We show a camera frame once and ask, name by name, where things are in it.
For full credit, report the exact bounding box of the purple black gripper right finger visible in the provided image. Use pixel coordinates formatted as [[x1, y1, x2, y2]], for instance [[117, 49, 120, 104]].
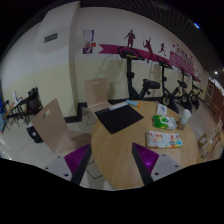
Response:
[[132, 143, 159, 185]]

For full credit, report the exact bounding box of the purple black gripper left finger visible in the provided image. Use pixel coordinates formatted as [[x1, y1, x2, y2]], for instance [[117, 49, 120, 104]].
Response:
[[64, 144, 92, 185]]

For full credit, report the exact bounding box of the white paper towel roll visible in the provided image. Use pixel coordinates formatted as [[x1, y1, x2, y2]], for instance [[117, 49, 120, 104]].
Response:
[[180, 109, 191, 125]]

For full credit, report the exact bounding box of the green wet wipes pack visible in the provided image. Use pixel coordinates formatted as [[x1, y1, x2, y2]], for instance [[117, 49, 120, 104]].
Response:
[[153, 115, 177, 130]]

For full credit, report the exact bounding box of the near beige plywood chair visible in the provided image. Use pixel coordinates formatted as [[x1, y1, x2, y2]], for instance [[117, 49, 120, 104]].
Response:
[[32, 99, 91, 155]]

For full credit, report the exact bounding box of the beige plywood chair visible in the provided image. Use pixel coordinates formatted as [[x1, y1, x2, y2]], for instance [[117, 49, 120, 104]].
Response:
[[85, 78, 111, 116], [32, 99, 91, 155]]

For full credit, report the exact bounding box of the black table mat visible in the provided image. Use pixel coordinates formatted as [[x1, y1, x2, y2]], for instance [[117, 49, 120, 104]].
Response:
[[96, 105, 143, 134]]

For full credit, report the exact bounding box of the small white card packet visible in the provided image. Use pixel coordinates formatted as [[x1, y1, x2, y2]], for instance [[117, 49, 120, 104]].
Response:
[[156, 104, 167, 116]]

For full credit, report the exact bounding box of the black trash bin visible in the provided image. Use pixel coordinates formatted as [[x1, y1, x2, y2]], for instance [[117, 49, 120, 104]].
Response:
[[27, 123, 43, 143]]

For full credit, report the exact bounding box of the blue orange marker pen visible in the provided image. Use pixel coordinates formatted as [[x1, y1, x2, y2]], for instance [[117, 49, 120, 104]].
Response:
[[126, 100, 141, 107]]

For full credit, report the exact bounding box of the white paper strip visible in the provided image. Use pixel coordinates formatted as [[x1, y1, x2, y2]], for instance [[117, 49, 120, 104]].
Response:
[[109, 102, 128, 110]]

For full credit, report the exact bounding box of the wooden chair at right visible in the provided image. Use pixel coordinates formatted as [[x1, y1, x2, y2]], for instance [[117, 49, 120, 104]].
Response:
[[197, 130, 224, 163]]

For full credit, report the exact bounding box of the far beige plywood chair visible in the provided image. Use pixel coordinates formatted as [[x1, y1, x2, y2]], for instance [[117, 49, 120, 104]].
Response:
[[85, 78, 111, 116]]

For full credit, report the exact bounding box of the black exercise bike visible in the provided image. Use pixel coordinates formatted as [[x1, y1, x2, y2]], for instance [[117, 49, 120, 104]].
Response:
[[157, 56, 187, 113], [180, 76, 202, 111], [117, 46, 162, 101]]

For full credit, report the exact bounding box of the black folding stand with items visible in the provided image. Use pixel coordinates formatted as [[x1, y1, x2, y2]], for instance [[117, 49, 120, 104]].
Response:
[[4, 87, 43, 124]]

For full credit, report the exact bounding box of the nearest black exercise bike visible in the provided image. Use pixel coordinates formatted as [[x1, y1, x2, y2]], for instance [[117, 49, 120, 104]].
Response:
[[117, 46, 162, 101]]

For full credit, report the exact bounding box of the white wall notice poster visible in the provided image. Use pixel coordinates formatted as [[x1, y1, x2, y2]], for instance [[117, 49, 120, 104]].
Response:
[[83, 30, 94, 42]]

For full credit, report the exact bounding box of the wall air vent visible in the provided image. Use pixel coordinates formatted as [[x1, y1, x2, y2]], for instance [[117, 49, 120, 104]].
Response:
[[44, 33, 58, 43]]

